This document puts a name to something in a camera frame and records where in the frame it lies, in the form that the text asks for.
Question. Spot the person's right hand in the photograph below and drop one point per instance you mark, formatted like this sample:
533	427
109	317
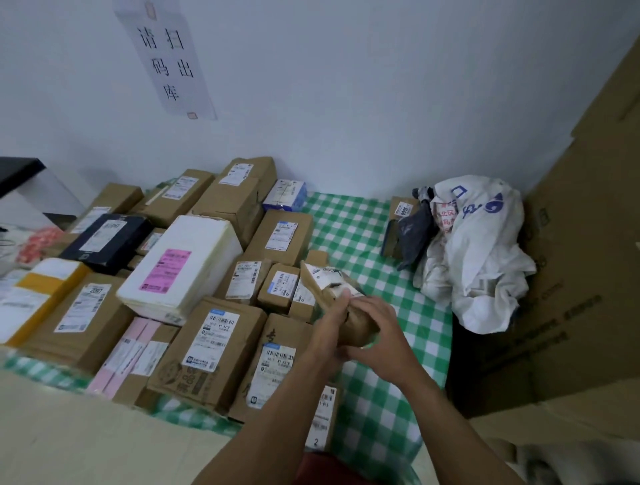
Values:
390	344

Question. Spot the person's left hand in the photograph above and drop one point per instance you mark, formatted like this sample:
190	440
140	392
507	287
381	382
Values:
327	335

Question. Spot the person's right thumb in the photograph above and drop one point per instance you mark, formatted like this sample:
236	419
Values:
357	353

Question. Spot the person's left thumb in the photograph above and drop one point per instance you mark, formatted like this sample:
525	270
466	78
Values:
339	307

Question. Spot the brown paper parcel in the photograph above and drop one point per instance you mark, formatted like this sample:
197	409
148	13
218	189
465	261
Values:
325	285

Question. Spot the person's right forearm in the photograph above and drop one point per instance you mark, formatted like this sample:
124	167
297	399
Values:
450	434

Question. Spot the person's left forearm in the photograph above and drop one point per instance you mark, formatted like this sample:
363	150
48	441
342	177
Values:
280	424

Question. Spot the green checkered tablecloth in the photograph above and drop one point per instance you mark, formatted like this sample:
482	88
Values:
370	240

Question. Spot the grey plastic mailer bag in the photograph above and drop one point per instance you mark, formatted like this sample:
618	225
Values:
415	235

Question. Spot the small cardboard carton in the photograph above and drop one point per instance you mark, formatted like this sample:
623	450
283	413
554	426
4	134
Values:
403	210

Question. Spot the red garment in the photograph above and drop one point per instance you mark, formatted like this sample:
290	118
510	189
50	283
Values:
330	472

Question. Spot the blue and white small box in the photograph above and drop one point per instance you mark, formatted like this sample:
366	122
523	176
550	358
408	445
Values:
285	195

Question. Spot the pile of cardboard boxes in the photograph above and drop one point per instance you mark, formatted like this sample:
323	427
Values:
210	344

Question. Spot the white woven sack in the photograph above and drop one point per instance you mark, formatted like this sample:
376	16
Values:
480	260

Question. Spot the white foam box pink label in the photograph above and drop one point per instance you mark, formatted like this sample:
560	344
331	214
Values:
185	265

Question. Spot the pink flat box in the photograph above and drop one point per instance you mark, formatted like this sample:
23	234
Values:
127	354

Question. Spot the large flattened cardboard sheet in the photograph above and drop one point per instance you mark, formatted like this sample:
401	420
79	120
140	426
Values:
585	280

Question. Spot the black box white label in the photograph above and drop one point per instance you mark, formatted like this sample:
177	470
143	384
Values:
107	242

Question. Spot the yellow and white parcel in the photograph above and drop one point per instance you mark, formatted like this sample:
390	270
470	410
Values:
35	300

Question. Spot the red patterned white bag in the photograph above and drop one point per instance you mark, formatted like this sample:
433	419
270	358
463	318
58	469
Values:
37	245

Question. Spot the black and white desk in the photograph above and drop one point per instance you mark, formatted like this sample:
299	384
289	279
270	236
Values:
20	172

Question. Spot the white paper wall sign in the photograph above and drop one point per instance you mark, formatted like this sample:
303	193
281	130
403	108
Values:
167	55

